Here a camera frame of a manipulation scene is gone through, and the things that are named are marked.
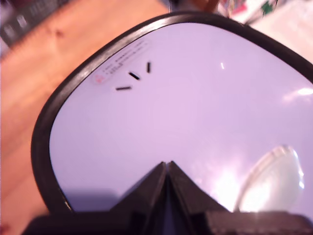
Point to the black rice cooker lid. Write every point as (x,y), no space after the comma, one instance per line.
(171,110)

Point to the dark grey keyboard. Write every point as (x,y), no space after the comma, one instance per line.
(27,17)

